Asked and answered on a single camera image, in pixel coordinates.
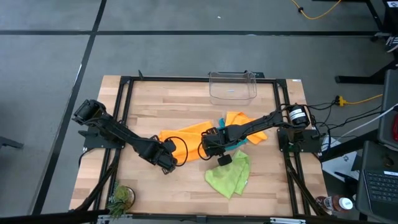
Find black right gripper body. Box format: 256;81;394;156
201;126;236;157

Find small potted succulent plant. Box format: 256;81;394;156
106;182;137;219

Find yellow cable with black grip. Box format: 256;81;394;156
290;0;343;21

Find black furniture foot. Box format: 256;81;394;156
0;136;25;149

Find white cable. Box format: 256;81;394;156
340;105;398;138

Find teal blue microfiber towel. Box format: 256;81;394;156
217;117;249;152

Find white cardboard box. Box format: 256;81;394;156
321;136;361;183

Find brown bottle with white cap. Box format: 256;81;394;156
315;195;354;213

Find grey laptop with keyboard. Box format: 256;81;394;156
355;139;398;224

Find black metal bar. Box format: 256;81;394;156
0;209;110;224

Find black bracket plate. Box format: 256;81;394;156
207;70;266;79

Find red object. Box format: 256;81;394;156
391;113;398;143

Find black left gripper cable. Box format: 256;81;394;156
167;136;189;167

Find person's shoe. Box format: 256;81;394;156
384;35;398;54

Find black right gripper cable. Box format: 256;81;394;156
197;146;218;162

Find silver metal bracket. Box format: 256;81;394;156
269;217;307;224

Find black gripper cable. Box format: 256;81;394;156
167;136;189;167
197;146;218;162

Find black power cable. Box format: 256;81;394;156
323;105;383;131

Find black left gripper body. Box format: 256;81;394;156
156;148;178;166

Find yellow plug with cord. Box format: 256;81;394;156
334;93;384;108

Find lime green microfiber towel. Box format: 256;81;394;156
204;149;251;200

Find black desk leg frame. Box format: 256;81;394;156
335;0;398;85

